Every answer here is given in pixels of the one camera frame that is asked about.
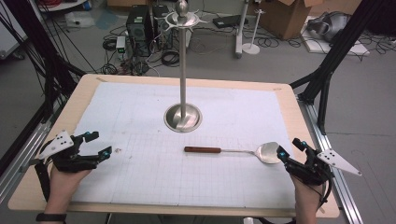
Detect black flat device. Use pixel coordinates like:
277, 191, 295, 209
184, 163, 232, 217
212, 14, 249, 30

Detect black strap of left gripper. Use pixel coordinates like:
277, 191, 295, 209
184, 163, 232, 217
34, 161, 52, 203

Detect grey metal clamp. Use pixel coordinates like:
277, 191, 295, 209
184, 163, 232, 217
18, 157, 42, 174

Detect white power adapter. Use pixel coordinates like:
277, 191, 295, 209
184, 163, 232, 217
115, 35, 127, 54

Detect white grid mat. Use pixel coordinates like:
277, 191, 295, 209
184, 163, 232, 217
70, 81, 297, 210

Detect metal utensil stand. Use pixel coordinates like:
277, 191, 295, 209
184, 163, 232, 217
154, 0, 210, 134

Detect black wristband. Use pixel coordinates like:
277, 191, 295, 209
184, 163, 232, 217
35, 212, 68, 223

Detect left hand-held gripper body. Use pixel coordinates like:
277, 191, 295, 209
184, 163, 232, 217
38, 130, 101, 174

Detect grey bag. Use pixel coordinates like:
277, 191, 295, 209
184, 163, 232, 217
305, 10, 353, 43

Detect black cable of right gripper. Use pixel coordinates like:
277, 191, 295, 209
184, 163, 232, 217
317, 174, 334, 213

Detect clear plastic bag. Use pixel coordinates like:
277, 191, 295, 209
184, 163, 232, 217
64, 11, 96, 29

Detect metal ladle with brown handle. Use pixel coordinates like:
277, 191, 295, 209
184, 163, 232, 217
183, 141, 283, 165

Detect black metal frame stand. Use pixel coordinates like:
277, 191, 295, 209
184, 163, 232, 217
289, 0, 390, 136
0, 0, 88, 125

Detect small white stand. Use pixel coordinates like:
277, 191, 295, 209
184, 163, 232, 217
241, 7, 266, 56

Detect white flat board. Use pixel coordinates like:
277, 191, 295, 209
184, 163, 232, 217
300, 15, 372, 58

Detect aluminium rail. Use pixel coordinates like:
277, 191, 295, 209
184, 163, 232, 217
296, 95, 364, 224
0, 119, 53, 203

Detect coiled black cable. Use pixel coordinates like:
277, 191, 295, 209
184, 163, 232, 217
161, 49, 181, 67

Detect white post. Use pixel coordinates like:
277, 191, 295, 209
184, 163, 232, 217
234, 0, 250, 60

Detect person's right hand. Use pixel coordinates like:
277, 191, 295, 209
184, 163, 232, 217
290, 173, 327, 213

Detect black computer tower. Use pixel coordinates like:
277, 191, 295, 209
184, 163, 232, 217
125, 4, 155, 58

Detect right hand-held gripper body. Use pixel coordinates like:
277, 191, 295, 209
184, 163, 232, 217
284, 148, 363, 187

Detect person's left hand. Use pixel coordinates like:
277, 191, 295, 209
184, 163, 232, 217
48, 163, 93, 203

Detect cardboard box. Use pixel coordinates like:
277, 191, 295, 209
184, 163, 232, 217
259, 0, 325, 41

